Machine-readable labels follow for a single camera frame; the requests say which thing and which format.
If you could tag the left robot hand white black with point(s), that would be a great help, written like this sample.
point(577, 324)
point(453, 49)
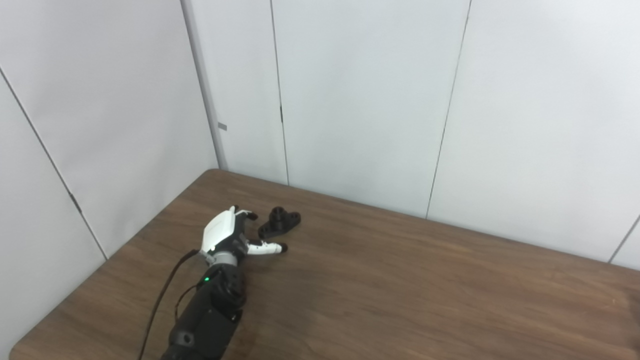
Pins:
point(220, 232)

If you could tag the black flanged holder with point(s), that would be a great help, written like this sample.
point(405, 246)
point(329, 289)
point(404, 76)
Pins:
point(280, 225)

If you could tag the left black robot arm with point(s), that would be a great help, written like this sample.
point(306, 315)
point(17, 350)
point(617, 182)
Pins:
point(210, 315)

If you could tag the grey wall corner post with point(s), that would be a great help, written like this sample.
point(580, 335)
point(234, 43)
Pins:
point(205, 95)

